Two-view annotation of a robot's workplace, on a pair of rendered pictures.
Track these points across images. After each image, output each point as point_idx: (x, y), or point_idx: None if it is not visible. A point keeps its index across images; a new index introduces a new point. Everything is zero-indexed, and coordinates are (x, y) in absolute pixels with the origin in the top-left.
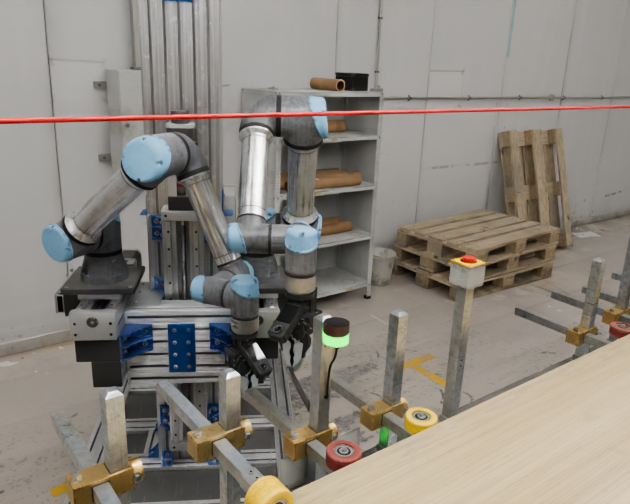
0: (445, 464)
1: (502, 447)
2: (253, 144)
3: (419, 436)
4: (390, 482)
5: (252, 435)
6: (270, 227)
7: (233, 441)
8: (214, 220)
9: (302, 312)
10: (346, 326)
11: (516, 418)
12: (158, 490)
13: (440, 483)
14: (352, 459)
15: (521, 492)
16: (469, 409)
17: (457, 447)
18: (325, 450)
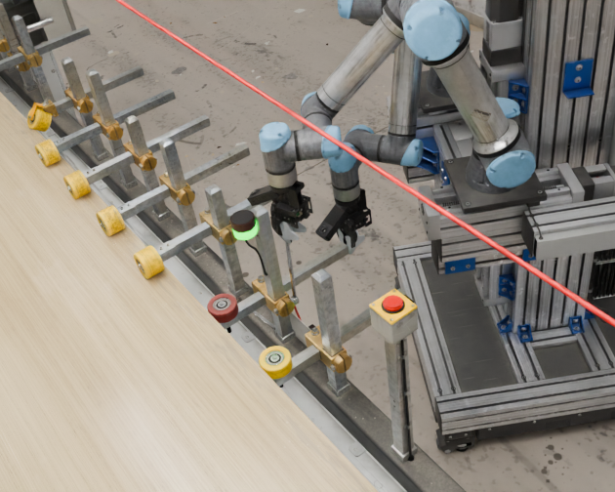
0: (201, 372)
1: (224, 420)
2: (372, 27)
3: (243, 356)
4: (182, 334)
5: (572, 355)
6: (308, 114)
7: (215, 233)
8: (392, 84)
9: (270, 197)
10: (233, 224)
11: (275, 443)
12: (454, 299)
13: (178, 366)
14: (209, 309)
15: (160, 422)
16: (292, 401)
17: (225, 384)
18: (248, 303)
